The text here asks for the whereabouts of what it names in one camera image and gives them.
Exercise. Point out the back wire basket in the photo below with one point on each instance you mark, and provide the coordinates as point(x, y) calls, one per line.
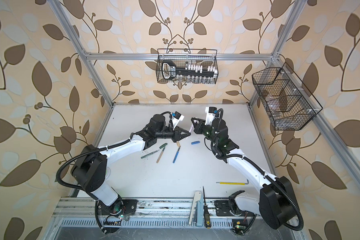
point(204, 57)

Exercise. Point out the right wire basket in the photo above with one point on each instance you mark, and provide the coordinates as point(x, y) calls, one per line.
point(288, 102)

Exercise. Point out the green pen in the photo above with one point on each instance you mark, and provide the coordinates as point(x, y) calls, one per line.
point(147, 155)

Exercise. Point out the beige blue utility tool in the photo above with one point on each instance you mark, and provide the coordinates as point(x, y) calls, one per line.
point(196, 214)

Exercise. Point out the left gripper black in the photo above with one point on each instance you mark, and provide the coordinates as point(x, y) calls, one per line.
point(176, 133)

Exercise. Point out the aluminium front rail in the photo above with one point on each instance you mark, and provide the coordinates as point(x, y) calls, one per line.
point(150, 213)

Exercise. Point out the black socket set rail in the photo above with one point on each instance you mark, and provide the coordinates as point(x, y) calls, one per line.
point(171, 71)

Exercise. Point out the wire basket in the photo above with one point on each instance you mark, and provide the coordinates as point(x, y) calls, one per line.
point(288, 102)
point(204, 57)

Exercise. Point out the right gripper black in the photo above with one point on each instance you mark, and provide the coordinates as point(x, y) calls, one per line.
point(197, 130)

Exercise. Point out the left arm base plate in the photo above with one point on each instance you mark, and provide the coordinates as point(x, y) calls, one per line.
point(121, 207)

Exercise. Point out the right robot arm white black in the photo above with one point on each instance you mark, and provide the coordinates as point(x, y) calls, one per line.
point(277, 203)

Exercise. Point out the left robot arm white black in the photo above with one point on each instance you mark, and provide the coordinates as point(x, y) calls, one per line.
point(90, 170)

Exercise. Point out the beige pen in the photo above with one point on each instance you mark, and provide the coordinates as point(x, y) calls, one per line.
point(161, 154)

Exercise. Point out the black screwdriver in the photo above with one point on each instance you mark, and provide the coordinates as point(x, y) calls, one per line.
point(207, 218)

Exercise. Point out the blue pen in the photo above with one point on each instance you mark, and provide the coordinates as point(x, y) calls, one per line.
point(176, 155)

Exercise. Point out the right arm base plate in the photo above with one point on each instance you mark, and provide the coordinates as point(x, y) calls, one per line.
point(228, 208)

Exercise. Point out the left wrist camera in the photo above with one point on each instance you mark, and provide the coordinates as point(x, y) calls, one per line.
point(176, 117)

